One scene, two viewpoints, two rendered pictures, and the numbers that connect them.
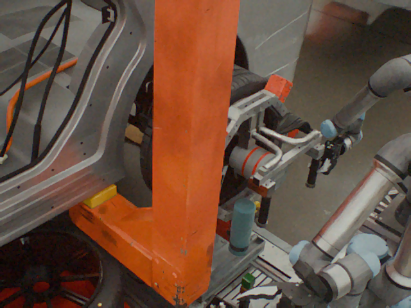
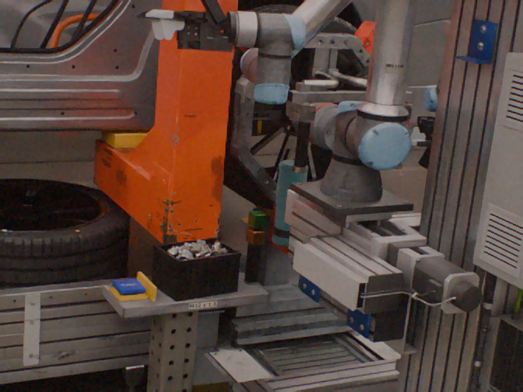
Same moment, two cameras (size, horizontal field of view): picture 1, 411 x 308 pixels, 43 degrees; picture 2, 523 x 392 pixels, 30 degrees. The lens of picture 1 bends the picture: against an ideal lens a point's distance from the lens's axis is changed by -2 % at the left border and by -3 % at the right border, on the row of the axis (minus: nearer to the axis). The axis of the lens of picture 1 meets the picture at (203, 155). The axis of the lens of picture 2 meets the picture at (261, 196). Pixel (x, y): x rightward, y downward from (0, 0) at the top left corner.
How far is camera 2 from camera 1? 1.76 m
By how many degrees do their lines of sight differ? 28
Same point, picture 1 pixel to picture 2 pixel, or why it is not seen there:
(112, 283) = (105, 224)
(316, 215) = not seen: hidden behind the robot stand
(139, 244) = (145, 170)
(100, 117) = (144, 29)
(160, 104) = not seen: outside the picture
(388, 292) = (356, 132)
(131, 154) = (242, 240)
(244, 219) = (288, 179)
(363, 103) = not seen: hidden behind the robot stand
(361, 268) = (276, 18)
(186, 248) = (177, 134)
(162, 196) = (164, 68)
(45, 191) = (57, 85)
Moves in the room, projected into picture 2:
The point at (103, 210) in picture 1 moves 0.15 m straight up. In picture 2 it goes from (125, 152) to (128, 106)
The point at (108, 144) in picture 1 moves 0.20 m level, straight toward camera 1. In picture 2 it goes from (147, 66) to (128, 74)
